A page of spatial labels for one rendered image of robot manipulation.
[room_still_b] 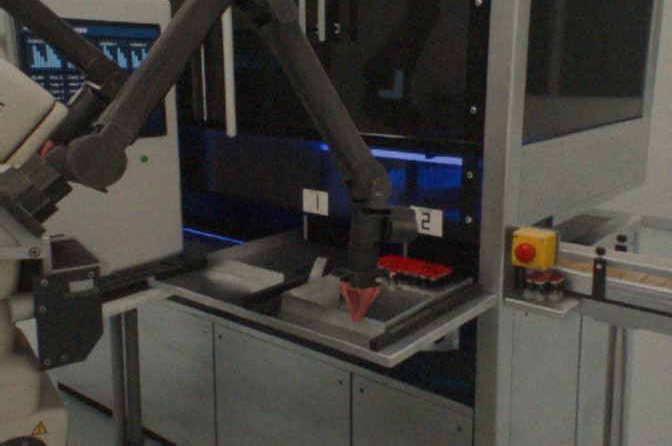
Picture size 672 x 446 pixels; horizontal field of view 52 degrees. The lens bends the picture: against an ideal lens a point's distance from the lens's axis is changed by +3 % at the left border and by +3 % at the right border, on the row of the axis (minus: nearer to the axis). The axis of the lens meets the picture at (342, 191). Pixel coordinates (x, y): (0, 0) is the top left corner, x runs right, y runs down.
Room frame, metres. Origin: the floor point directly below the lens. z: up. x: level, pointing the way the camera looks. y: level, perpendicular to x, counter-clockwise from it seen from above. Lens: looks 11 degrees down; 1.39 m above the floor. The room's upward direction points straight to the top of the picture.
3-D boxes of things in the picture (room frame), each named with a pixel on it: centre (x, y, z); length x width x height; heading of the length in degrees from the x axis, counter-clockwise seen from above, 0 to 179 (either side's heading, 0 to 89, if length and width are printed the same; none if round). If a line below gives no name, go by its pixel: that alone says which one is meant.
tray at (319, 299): (1.38, -0.08, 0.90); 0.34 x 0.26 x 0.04; 142
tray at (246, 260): (1.66, 0.13, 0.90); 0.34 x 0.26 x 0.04; 141
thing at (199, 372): (2.43, 0.15, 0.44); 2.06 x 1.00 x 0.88; 51
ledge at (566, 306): (1.41, -0.44, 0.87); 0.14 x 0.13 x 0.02; 141
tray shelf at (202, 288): (1.50, 0.04, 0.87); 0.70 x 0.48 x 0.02; 51
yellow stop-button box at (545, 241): (1.38, -0.41, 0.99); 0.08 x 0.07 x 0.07; 141
